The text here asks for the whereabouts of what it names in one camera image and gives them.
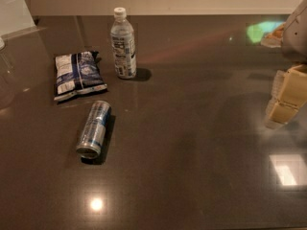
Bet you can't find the silver blue redbull can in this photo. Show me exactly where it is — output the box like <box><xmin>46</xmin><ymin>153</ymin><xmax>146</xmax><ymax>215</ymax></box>
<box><xmin>76</xmin><ymin>101</ymin><xmax>111</xmax><ymax>159</ymax></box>

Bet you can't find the clear glass at left edge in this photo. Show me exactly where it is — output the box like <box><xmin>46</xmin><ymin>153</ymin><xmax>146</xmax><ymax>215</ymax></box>
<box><xmin>0</xmin><ymin>37</ymin><xmax>15</xmax><ymax>109</ymax></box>

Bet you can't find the clear plastic water bottle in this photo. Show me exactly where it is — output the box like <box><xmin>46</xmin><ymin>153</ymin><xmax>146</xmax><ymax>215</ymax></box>
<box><xmin>110</xmin><ymin>8</ymin><xmax>136</xmax><ymax>80</ymax></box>

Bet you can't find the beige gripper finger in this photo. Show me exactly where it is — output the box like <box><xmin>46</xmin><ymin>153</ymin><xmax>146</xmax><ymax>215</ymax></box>
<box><xmin>265</xmin><ymin>64</ymin><xmax>307</xmax><ymax>129</ymax></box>

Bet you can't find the blue white snack bag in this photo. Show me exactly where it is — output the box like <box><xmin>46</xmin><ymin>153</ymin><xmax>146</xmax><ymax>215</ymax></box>
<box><xmin>54</xmin><ymin>51</ymin><xmax>107</xmax><ymax>103</ymax></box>

